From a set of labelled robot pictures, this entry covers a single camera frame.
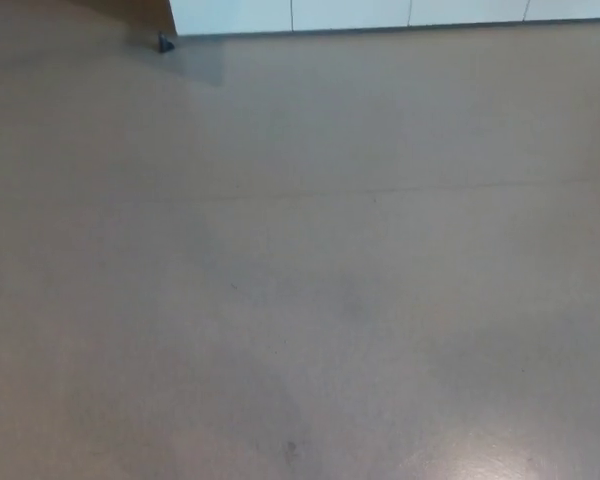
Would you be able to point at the white locker cabinet bank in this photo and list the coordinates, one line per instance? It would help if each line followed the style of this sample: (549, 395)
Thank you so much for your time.
(355, 12)

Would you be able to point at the black door stop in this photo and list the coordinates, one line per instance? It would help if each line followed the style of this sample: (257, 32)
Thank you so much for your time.
(165, 44)

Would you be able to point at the brown wooden panel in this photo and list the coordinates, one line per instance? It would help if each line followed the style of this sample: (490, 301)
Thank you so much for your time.
(145, 12)

